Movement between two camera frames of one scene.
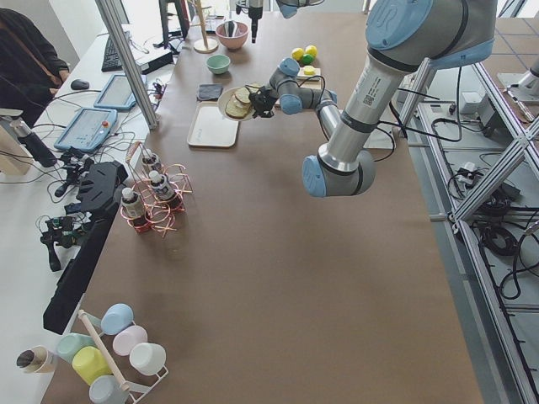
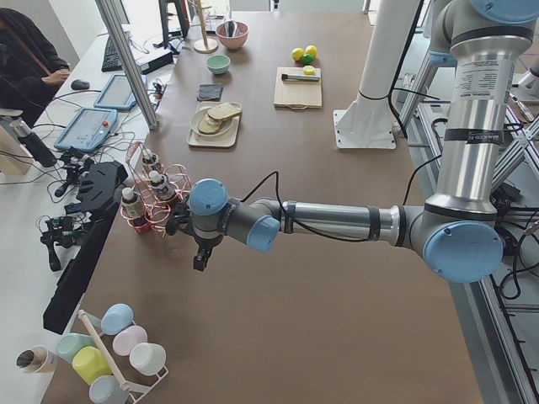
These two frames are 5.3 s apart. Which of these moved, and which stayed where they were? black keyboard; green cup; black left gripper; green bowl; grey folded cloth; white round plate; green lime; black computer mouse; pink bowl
Moved: black left gripper; white round plate
Stayed: green lime; green bowl; green cup; grey folded cloth; black keyboard; pink bowl; black computer mouse
